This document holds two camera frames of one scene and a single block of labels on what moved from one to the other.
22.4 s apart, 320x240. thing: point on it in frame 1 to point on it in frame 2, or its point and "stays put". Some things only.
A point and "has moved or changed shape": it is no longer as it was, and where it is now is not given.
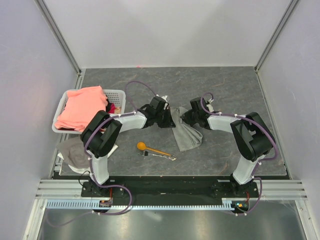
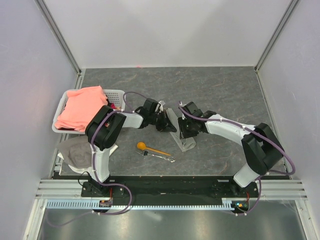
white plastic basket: x=115 y=96 stays put
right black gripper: x=186 y=118 to x=183 y=133
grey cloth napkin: x=186 y=136 has moved or changed shape
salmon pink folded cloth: x=81 y=104 stays put
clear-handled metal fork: x=145 y=153 stays put
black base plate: x=171 y=189 stays put
